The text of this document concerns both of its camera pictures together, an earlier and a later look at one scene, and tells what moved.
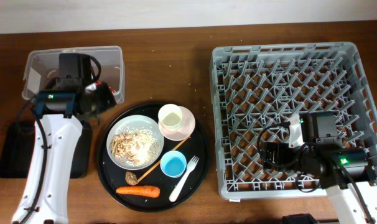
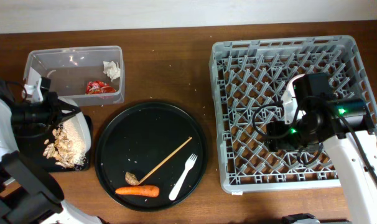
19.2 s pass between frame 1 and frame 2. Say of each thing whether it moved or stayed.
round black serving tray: stayed
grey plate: moved
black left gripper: moved
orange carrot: stayed
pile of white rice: moved
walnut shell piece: stayed
